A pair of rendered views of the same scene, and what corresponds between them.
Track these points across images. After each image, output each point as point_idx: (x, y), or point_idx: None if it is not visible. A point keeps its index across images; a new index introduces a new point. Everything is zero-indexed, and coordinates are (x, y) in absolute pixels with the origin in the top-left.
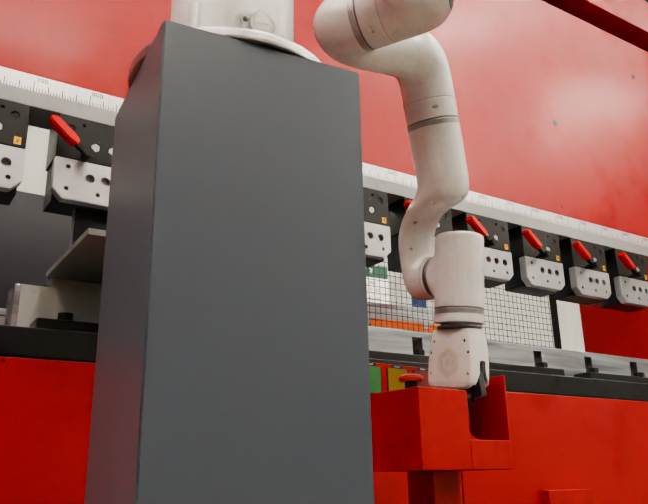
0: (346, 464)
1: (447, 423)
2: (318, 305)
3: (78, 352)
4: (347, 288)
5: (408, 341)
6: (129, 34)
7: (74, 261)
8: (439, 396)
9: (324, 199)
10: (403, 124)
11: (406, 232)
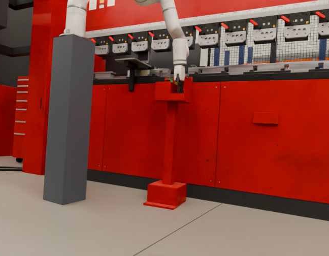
0: (66, 91)
1: (163, 89)
2: (65, 71)
3: (126, 82)
4: (68, 68)
5: (223, 68)
6: (145, 6)
7: None
8: (161, 83)
9: (67, 56)
10: None
11: None
